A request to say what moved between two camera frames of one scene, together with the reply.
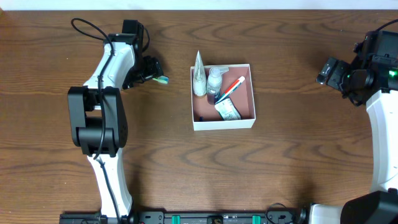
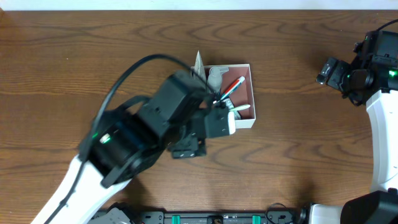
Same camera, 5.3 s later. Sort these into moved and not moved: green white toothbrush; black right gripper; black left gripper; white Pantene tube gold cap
Moved: black left gripper; green white toothbrush
Not moved: black right gripper; white Pantene tube gold cap
